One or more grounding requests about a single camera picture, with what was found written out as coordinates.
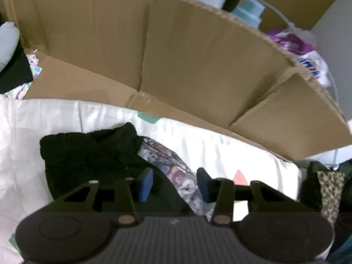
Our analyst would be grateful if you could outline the cream printed blanket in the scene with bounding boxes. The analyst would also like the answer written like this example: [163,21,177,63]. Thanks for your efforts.
[0,93,303,264]

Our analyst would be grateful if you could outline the light blue detergent bottle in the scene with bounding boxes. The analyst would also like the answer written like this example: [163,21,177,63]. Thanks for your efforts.
[231,0,266,29]

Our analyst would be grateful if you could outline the purple detergent pouch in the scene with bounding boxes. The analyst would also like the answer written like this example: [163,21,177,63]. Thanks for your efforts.
[265,29,330,87]

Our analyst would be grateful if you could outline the standing brown cardboard panel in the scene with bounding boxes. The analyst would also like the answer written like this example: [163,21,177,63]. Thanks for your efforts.
[250,0,344,31]

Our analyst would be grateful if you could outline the floral printed sheet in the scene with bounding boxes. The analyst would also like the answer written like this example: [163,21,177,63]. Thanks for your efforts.
[4,49,43,99]

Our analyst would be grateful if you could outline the bear print cloth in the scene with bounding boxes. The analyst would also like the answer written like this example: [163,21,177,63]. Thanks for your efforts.
[137,136,218,218]

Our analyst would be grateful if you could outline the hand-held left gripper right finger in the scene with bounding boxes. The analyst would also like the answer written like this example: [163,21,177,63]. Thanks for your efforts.
[196,167,301,224]

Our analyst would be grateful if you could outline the white cable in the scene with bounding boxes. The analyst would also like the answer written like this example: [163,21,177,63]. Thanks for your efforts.
[247,0,341,110]

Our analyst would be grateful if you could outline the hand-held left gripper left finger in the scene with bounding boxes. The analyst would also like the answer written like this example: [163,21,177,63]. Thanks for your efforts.
[53,167,154,224]

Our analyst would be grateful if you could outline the grey neck pillow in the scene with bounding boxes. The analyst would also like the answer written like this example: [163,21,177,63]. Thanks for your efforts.
[0,21,20,70]

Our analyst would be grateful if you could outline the black knit sweater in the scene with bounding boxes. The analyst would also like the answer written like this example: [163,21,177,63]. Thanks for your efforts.
[40,122,198,215]

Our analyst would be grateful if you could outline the brown cardboard sheet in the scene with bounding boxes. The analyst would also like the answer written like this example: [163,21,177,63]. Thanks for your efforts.
[0,0,352,161]

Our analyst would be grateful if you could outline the black cloth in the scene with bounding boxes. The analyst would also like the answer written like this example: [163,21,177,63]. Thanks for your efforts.
[0,44,34,94]

